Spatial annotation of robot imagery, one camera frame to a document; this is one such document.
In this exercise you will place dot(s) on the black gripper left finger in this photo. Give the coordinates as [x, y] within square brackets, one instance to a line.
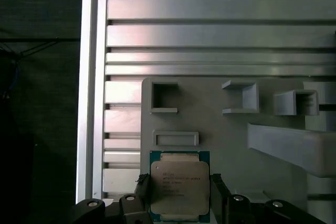
[143, 195]

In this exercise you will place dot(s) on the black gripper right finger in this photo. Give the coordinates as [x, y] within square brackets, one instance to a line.
[219, 203]

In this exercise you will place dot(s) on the silver CPU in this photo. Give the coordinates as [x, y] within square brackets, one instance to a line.
[181, 182]

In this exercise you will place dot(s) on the grey parts rack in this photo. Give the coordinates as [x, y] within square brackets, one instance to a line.
[210, 129]

